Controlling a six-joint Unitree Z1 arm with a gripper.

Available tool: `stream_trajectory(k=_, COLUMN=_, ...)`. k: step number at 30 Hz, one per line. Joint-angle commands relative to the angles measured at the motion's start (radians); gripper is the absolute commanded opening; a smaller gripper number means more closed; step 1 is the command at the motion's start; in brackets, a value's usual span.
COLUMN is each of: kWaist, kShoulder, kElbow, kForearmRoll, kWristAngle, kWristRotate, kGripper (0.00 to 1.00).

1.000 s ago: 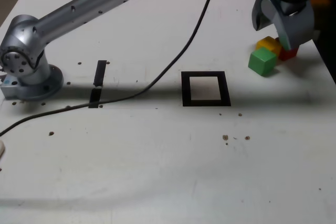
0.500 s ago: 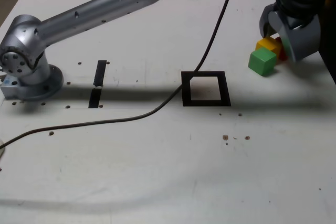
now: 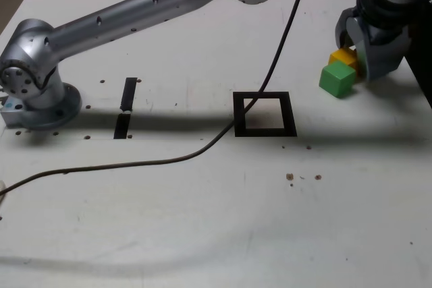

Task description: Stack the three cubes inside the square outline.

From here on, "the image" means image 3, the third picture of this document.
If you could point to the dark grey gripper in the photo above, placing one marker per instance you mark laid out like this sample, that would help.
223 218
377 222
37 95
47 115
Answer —
388 35

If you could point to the yellow cube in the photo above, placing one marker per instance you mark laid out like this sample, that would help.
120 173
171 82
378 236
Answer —
342 57

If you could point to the green cube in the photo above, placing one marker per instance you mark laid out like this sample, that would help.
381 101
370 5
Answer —
337 79

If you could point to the black tape square outline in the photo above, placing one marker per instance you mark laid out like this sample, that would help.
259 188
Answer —
290 116

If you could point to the black tape strip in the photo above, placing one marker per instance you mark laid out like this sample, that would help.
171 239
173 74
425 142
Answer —
130 94

